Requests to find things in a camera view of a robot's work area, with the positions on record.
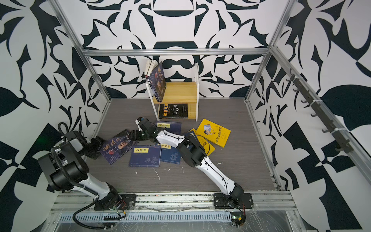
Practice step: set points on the blue book middle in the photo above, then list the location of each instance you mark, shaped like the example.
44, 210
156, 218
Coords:
170, 154

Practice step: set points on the yellow book with figure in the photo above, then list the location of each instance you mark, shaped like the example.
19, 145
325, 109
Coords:
213, 132

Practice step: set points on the purple book with old man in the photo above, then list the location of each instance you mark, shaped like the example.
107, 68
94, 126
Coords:
158, 82

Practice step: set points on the yellow book under blue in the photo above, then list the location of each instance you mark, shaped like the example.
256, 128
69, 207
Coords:
209, 148

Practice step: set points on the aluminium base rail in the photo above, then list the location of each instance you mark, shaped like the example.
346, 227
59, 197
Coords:
180, 201

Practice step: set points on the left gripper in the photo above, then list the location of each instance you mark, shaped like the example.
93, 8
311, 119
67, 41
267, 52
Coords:
99, 142

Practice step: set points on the blue book front left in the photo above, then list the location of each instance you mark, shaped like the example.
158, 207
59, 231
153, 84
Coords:
145, 156

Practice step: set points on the blue book top centre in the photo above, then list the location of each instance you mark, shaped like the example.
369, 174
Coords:
172, 127

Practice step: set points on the black book lying in shelf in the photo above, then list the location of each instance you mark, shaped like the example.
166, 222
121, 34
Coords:
173, 111

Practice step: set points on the wall hook rail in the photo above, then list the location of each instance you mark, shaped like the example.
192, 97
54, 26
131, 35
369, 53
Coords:
322, 112

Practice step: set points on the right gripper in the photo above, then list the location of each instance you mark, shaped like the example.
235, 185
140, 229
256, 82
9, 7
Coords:
135, 134

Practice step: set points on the black book leaning upright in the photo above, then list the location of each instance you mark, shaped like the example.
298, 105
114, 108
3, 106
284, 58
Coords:
150, 66

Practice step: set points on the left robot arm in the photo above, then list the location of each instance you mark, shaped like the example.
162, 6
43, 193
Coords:
65, 169

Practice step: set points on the wooden white bookshelf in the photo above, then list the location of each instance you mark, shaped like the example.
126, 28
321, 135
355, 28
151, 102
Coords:
180, 92

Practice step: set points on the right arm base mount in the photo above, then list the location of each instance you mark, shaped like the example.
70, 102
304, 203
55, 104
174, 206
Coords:
222, 201

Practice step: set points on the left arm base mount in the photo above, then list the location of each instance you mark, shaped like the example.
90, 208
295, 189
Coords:
121, 202

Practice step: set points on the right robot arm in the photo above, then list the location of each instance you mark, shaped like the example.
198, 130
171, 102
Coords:
194, 154

